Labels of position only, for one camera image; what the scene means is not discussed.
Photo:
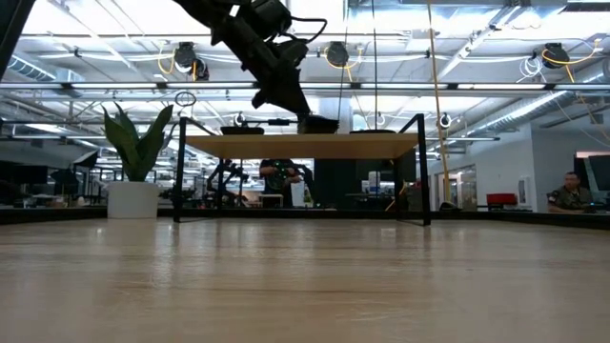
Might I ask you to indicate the black oval mini plate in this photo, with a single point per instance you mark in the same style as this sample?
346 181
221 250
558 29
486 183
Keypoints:
374 131

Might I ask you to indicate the black background gantry bar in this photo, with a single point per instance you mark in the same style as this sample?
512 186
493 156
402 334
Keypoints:
278 122

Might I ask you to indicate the background black robot arm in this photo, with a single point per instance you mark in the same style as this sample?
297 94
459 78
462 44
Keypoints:
224 178

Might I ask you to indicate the black wavy square mini plate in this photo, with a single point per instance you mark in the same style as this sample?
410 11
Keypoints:
242 130

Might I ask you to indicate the white plant pot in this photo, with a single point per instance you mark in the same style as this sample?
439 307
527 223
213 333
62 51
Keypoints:
133 200

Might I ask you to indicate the white building column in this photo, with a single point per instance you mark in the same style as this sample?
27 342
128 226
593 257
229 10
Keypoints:
345 107

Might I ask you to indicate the small black ceiling reel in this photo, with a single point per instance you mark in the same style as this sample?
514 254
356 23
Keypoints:
444 121
239 120

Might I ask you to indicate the person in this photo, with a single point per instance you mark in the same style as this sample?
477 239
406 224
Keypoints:
569 196
281 178

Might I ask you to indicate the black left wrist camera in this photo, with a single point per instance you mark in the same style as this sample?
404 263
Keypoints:
269 16

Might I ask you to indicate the long ceiling light rail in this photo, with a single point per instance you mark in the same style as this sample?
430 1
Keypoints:
429 86

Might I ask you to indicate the black cabinet with green lights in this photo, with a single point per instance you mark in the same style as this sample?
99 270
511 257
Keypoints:
362 186

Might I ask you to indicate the white box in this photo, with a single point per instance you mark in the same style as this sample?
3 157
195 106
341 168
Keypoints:
298 194

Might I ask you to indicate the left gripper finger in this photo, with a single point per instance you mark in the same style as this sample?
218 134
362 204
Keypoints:
286 102

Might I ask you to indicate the green artificial plant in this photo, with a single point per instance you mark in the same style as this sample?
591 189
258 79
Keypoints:
138 152

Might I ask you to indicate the red sofa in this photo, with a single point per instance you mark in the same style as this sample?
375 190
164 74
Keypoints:
501 199

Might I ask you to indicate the black monitor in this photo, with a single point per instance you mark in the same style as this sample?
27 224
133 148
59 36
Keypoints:
600 171

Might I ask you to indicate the wooden shelf black metal legs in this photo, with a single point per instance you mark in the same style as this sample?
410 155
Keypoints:
310 145

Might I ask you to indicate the black small square mini plate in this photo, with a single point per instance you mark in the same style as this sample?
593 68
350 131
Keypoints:
318 125

